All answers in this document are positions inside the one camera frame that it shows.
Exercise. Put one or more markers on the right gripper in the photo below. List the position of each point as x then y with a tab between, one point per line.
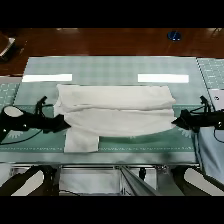
186	120

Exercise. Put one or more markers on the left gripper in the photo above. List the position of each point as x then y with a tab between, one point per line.
55	125

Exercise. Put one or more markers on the white T-shirt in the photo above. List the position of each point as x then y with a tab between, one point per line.
116	110

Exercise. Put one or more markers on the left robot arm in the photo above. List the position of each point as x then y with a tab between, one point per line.
15	121

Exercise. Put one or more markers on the light blue garment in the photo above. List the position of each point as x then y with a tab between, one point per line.
210	150

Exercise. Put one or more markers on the blue round disc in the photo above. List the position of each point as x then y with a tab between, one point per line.
174	35

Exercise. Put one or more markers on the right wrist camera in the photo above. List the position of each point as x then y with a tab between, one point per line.
204	101

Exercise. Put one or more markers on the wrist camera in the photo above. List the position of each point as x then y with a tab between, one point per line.
204	101
41	101

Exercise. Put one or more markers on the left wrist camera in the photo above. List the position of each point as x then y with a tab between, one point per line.
41	101

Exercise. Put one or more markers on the silver frame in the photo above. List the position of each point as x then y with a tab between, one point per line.
136	181

